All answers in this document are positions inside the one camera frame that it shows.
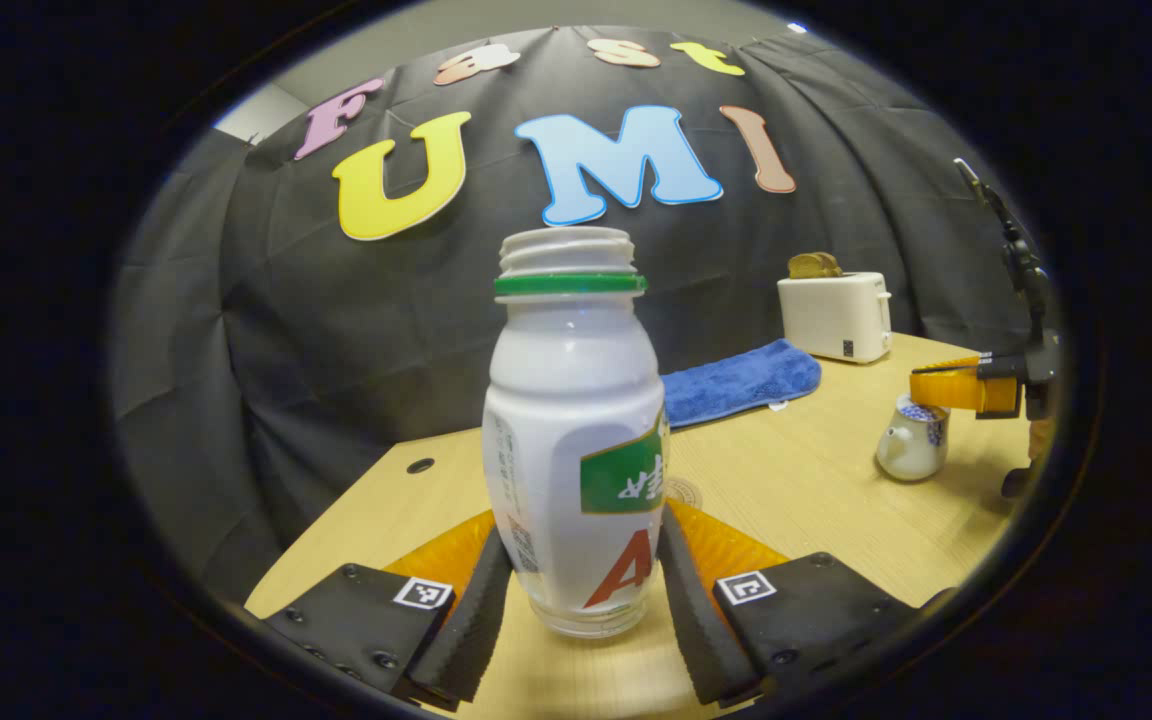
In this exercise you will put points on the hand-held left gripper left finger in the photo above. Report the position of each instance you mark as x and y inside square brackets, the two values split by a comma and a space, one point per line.
[476, 620]

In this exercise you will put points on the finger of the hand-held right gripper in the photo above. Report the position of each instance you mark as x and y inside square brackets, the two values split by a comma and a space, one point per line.
[956, 390]

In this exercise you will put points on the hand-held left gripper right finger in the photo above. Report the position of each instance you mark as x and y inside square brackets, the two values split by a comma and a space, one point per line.
[691, 620]

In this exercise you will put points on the blue white teacup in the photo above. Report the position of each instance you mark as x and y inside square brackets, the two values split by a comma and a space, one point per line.
[908, 450]

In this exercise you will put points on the round brown coaster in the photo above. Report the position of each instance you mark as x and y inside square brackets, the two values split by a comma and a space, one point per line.
[686, 493]

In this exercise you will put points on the white water bottle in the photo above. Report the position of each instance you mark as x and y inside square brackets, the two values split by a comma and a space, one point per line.
[566, 400]

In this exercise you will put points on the white toaster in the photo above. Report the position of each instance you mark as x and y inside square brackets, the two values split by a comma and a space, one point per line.
[831, 315]

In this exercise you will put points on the brown toast slice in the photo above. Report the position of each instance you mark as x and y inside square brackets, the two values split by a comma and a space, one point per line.
[833, 264]
[804, 266]

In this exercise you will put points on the blue towel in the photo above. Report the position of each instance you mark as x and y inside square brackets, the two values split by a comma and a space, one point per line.
[736, 385]

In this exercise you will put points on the black backdrop cloth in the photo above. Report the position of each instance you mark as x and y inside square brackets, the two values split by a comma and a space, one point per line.
[336, 320]

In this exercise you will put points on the smartphone on black mount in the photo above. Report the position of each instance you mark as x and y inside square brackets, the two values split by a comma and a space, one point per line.
[1021, 265]

